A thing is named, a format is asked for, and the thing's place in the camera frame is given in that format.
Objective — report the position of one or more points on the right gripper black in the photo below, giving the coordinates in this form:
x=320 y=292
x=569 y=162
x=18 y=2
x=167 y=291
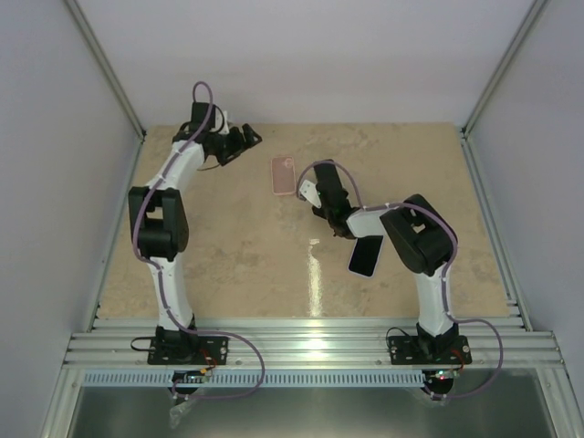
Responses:
x=345 y=194

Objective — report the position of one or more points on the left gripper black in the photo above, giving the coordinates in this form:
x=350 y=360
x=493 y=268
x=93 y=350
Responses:
x=238 y=145

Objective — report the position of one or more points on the pink phone case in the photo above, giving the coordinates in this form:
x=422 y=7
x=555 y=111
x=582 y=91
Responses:
x=283 y=175

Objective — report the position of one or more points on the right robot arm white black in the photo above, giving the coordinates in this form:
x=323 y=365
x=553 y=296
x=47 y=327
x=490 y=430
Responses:
x=424 y=242

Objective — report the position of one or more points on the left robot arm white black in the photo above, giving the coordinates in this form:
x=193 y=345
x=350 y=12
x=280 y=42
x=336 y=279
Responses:
x=160 y=234

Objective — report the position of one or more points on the black phone in lilac case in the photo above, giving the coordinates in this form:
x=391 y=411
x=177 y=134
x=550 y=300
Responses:
x=365 y=255

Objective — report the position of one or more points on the right controller board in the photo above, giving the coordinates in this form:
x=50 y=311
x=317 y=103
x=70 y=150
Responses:
x=442 y=375

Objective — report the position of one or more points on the controller board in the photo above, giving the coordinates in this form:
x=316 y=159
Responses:
x=200 y=376
x=442 y=375

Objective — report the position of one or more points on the left controller board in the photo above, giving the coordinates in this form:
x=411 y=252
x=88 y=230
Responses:
x=200 y=376

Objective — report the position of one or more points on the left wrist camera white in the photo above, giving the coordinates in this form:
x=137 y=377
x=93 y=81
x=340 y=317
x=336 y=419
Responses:
x=222 y=125

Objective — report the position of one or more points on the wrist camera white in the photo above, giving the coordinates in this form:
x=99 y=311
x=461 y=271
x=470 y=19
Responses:
x=222 y=125
x=308 y=192

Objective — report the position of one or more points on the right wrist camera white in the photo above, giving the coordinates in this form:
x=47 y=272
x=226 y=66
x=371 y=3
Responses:
x=308 y=192

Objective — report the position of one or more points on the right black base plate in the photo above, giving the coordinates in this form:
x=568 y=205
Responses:
x=403 y=349

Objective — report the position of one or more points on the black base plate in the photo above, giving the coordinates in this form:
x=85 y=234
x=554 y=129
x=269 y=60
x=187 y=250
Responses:
x=403 y=349
x=204 y=351

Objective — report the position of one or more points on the grey slotted cable duct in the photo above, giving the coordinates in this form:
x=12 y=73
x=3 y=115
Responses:
x=235 y=379

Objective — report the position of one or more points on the aluminium rail frame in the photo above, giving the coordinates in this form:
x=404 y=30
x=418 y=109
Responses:
x=263 y=270

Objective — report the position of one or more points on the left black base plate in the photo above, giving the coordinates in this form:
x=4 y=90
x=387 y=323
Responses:
x=204 y=351

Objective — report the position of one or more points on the left aluminium corner post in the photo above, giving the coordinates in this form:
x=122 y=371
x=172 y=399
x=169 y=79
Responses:
x=99 y=55

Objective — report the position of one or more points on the aluminium corner post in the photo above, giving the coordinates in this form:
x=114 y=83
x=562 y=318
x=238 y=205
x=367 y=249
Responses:
x=99 y=55
x=519 y=38

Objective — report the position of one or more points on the right aluminium corner post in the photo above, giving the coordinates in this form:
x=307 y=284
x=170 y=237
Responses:
x=519 y=38

